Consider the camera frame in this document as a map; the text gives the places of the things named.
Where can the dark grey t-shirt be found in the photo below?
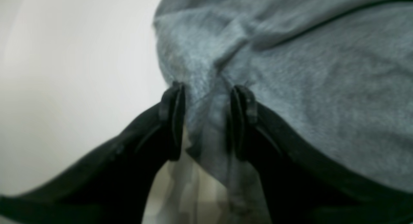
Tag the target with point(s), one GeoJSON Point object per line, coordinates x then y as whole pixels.
{"type": "Point", "coordinates": [339, 72]}

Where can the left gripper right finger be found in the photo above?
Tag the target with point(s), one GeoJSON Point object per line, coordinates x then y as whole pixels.
{"type": "Point", "coordinates": [300, 184]}

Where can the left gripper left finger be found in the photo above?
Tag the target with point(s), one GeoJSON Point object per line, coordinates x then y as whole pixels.
{"type": "Point", "coordinates": [110, 184]}

